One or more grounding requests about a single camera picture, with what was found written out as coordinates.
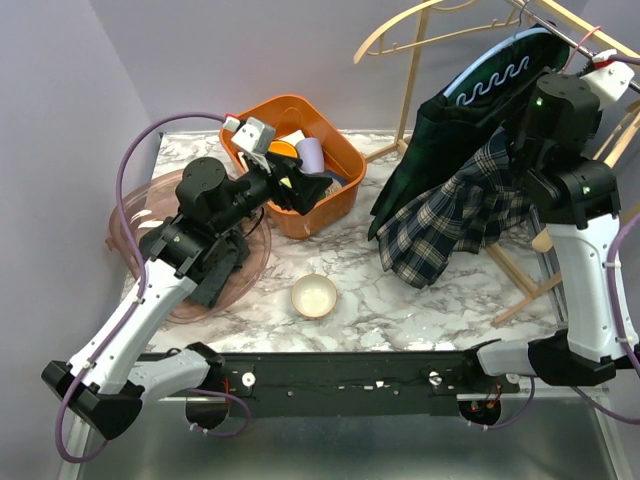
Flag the orange plastic bin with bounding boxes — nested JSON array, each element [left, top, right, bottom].
[[237, 95, 367, 240]]

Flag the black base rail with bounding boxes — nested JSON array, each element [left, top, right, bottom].
[[203, 351, 520, 418]]

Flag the small white ceramic bowl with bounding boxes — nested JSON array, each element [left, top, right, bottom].
[[291, 274, 338, 319]]

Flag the grey dotted skirt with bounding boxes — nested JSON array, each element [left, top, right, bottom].
[[139, 222, 249, 308]]

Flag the lavender cup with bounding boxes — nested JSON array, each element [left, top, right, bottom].
[[295, 137, 325, 174]]

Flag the pink wire hanger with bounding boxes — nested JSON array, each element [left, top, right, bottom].
[[560, 25, 601, 73]]

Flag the dark green plaid skirt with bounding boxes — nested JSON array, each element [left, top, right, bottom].
[[368, 29, 569, 239]]

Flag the beige empty hanger left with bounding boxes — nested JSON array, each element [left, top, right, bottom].
[[353, 1, 520, 65]]

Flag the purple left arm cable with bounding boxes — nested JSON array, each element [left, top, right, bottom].
[[54, 112, 251, 464]]

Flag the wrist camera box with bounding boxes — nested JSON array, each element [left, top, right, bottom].
[[231, 117, 275, 174], [579, 49, 639, 110]]

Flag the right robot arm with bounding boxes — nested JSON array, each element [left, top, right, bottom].
[[459, 73, 639, 392]]

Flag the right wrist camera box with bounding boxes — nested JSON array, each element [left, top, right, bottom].
[[579, 49, 639, 110]]

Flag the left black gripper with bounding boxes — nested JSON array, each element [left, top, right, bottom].
[[213, 150, 333, 235]]

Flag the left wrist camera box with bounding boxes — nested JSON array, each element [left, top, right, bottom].
[[231, 117, 275, 174]]

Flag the wooden clothes rack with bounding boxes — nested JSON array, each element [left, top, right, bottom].
[[365, 1, 639, 327]]

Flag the navy plaid skirt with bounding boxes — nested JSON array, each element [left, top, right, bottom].
[[376, 129, 532, 289]]

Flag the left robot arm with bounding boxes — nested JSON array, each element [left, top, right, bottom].
[[42, 153, 333, 440]]

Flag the light blue hanger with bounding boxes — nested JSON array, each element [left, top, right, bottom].
[[442, 1, 551, 109]]

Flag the orange bowl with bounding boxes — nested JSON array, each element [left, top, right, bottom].
[[268, 140, 299, 162]]

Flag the white paper sheet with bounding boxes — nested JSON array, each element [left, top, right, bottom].
[[280, 129, 306, 146]]

